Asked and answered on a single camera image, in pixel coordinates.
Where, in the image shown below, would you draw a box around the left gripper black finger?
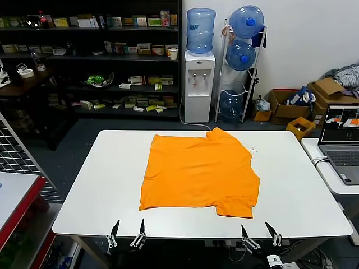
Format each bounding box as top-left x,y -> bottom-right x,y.
130,218 -> 148,249
105,219 -> 121,249

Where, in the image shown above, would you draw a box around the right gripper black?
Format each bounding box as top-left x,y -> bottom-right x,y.
240,221 -> 283,269

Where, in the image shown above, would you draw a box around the orange t-shirt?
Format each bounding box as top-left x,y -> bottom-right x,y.
138,127 -> 261,219

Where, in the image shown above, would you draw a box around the pile of grey clothes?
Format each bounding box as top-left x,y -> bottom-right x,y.
324,63 -> 359,98

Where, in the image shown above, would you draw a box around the small white side table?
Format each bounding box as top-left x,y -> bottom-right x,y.
300,137 -> 359,244

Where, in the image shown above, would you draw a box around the red-edged white table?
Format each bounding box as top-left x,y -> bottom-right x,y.
0,171 -> 57,269

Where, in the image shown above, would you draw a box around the yellow plastic bin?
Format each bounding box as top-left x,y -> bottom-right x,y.
286,116 -> 316,141

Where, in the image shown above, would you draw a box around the grey laptop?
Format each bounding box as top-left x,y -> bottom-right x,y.
317,103 -> 359,186

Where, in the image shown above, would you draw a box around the small cardboard box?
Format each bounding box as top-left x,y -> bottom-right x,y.
251,108 -> 273,122

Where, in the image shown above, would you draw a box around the open brown cardboard box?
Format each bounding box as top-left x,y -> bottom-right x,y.
268,89 -> 312,126

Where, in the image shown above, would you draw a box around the grey plastic bag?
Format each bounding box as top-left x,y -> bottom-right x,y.
254,95 -> 271,112

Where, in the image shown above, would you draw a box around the blue water jug lying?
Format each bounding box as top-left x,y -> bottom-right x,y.
229,4 -> 265,39
225,39 -> 256,71
219,89 -> 244,118

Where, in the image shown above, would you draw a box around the white water dispenser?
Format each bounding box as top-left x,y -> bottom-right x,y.
183,50 -> 216,123

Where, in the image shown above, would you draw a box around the white red long box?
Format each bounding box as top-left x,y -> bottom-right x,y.
128,75 -> 146,86

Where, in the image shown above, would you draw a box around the green plastic bag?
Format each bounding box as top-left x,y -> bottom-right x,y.
81,72 -> 115,88

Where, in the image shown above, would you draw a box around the cardboard box with flap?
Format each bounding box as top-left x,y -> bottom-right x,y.
306,77 -> 359,126

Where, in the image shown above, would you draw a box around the brown wooden table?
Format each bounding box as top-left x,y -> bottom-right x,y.
0,67 -> 79,152

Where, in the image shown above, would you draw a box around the black shelving unit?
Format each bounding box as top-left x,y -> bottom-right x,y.
0,0 -> 182,122

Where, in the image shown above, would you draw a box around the pink cloth on rack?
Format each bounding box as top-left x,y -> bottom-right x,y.
220,24 -> 235,43

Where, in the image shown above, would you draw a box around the upright blue water jug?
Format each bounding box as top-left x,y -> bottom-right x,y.
186,7 -> 217,54

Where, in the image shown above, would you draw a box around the cola bottle red cap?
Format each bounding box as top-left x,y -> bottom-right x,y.
38,10 -> 50,29

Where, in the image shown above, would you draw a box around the white dispenser hose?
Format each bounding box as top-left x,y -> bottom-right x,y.
179,92 -> 211,131

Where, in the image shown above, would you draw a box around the white wire grid panel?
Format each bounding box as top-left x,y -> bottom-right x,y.
0,112 -> 64,202

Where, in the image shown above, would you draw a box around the white wire jug rack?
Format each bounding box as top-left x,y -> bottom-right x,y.
214,18 -> 268,123

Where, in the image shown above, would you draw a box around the blue bag white handles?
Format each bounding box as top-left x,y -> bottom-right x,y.
288,86 -> 317,106

